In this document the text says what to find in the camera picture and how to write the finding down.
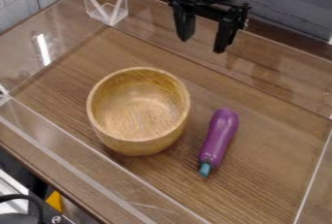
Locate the purple toy eggplant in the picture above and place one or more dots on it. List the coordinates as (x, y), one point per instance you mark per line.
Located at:
(222, 128)

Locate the brown wooden bowl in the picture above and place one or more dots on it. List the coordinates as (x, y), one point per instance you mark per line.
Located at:
(138, 108)

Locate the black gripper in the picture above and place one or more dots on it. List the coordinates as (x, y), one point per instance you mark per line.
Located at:
(229, 13)

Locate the clear acrylic tray enclosure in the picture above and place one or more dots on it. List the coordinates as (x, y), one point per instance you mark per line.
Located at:
(274, 177)

